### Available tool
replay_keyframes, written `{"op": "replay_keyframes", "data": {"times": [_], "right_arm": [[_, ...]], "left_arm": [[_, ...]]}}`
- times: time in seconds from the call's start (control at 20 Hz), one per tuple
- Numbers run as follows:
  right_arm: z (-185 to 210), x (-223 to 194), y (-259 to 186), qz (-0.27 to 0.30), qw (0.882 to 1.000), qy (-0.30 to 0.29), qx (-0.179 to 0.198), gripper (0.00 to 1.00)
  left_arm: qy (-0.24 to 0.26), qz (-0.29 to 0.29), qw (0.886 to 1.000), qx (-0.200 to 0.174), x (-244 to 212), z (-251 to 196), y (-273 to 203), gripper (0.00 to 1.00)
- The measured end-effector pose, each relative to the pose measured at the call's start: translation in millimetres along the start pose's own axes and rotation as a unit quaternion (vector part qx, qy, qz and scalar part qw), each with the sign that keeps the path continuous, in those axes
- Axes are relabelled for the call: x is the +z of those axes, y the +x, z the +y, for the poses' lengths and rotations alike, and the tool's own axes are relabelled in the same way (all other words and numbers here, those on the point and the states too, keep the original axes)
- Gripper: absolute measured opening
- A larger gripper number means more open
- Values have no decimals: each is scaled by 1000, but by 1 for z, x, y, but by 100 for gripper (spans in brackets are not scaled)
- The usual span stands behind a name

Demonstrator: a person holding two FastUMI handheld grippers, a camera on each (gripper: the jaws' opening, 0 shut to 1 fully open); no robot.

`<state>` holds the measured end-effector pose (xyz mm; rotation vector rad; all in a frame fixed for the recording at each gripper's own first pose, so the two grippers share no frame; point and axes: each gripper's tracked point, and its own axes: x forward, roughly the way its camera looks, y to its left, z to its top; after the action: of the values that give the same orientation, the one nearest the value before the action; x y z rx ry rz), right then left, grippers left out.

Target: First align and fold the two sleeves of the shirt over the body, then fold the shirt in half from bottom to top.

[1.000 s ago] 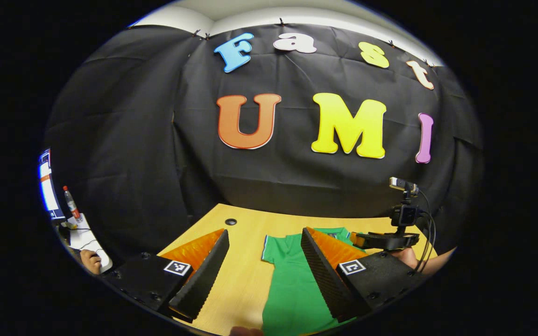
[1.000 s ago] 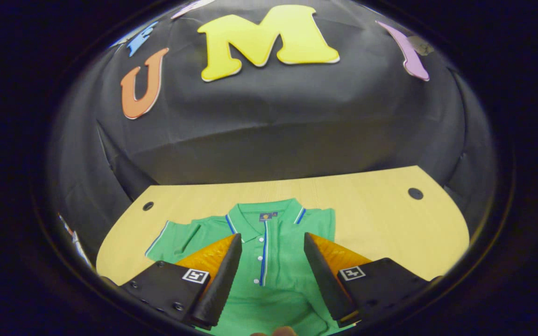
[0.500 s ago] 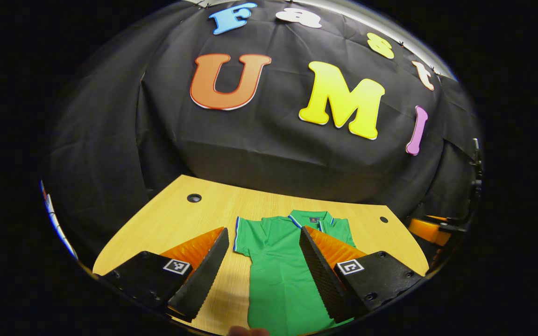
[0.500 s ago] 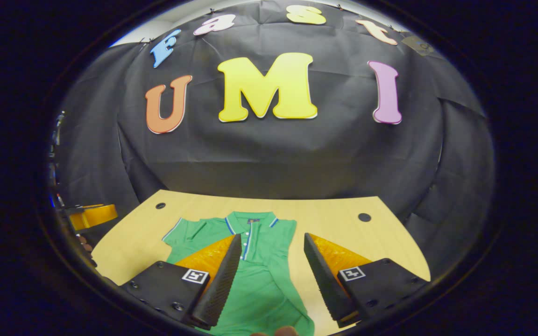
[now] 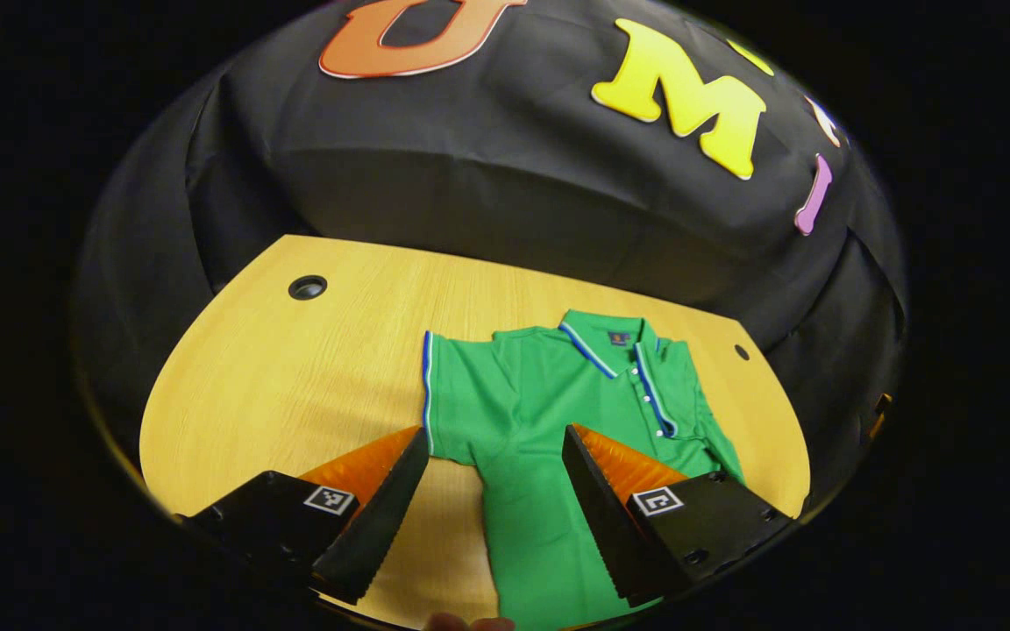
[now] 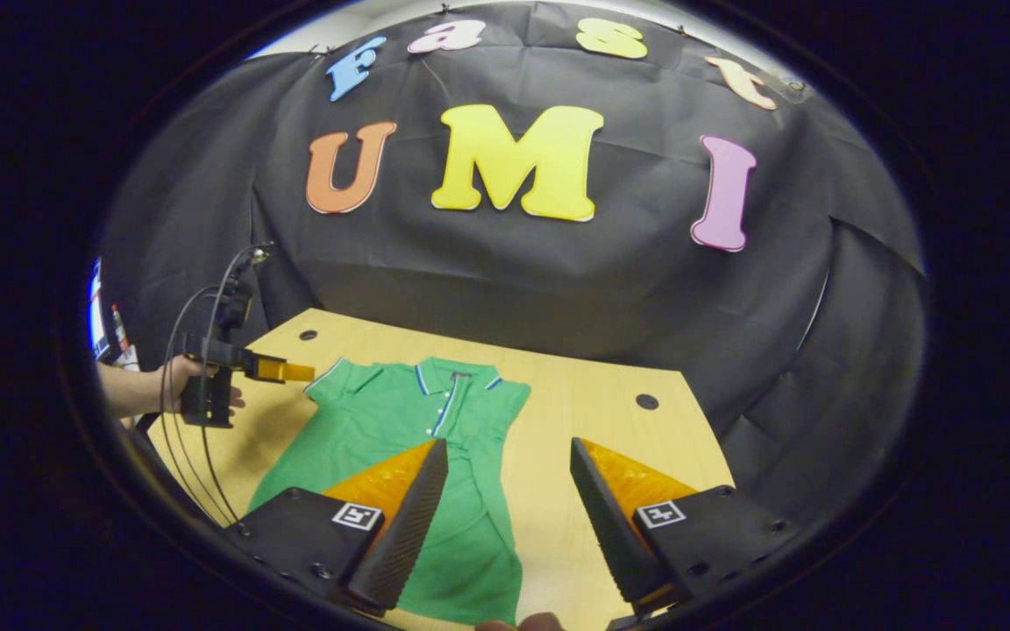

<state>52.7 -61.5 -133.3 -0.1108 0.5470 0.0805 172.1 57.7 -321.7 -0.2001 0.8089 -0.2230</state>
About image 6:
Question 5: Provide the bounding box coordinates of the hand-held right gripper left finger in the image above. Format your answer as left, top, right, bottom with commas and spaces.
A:
229, 438, 451, 614

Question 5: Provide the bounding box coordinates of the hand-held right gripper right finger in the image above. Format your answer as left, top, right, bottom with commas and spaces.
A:
569, 436, 800, 616

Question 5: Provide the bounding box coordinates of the green T-shirt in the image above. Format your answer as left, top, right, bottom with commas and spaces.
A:
246, 355, 532, 627

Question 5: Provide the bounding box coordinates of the white printed banner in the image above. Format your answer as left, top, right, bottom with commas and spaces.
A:
89, 259, 111, 360

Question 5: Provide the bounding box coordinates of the black backdrop cloth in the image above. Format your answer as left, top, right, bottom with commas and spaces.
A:
93, 0, 927, 527

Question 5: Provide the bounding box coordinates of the left hand-held gripper cable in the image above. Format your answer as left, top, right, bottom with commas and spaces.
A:
159, 248, 271, 527

